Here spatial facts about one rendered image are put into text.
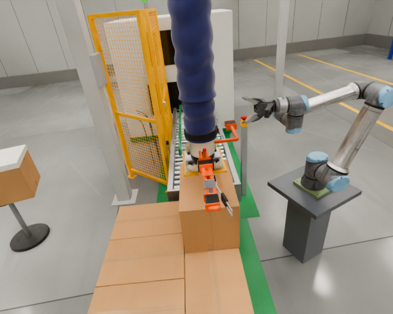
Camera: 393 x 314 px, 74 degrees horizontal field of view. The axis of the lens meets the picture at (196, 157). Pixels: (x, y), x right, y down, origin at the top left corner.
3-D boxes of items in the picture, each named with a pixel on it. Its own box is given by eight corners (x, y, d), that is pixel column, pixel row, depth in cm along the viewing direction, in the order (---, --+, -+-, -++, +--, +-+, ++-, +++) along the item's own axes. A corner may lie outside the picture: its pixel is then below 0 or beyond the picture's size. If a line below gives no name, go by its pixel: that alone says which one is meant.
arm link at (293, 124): (293, 125, 160) (295, 106, 154) (304, 133, 151) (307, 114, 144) (279, 128, 159) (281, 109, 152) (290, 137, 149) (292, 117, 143)
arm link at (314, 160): (317, 165, 211) (320, 147, 201) (331, 177, 197) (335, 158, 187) (300, 170, 209) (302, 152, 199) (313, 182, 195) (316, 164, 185)
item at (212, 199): (203, 201, 135) (203, 194, 133) (218, 199, 135) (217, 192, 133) (205, 212, 128) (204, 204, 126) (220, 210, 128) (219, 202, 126)
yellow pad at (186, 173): (182, 152, 203) (181, 147, 201) (195, 151, 203) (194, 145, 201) (184, 177, 174) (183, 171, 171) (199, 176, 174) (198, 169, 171)
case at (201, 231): (185, 199, 242) (180, 163, 222) (228, 195, 241) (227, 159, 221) (185, 252, 190) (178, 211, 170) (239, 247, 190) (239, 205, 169)
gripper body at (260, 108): (252, 111, 150) (272, 109, 150) (256, 117, 143) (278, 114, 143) (252, 98, 146) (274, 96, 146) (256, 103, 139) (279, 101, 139)
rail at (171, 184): (174, 118, 456) (173, 108, 446) (177, 118, 456) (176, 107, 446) (169, 205, 257) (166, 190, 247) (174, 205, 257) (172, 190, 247)
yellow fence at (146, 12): (171, 138, 480) (151, 8, 373) (176, 137, 480) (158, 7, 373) (168, 174, 379) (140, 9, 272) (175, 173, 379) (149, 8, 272)
